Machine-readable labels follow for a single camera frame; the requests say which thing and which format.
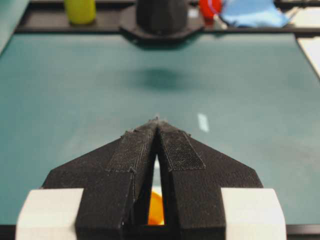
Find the green table mat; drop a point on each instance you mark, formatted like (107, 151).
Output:
(62, 96)

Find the black aluminium rail frame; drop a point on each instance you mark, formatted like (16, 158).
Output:
(119, 16)

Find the blue cloth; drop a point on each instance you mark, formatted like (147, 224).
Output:
(253, 14)

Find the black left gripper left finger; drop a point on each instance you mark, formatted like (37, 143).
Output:
(95, 196)

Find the red cup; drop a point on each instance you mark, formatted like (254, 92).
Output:
(210, 9)

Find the orange block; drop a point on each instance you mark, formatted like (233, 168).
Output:
(156, 210)

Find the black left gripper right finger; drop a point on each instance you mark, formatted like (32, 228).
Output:
(212, 196)

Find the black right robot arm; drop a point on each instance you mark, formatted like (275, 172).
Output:
(161, 21)

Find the teal side panel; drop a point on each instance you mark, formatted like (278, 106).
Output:
(11, 12)

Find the yellow-green bottle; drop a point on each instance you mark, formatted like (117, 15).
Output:
(80, 12)

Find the white tape mark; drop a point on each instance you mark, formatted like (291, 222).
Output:
(203, 122)

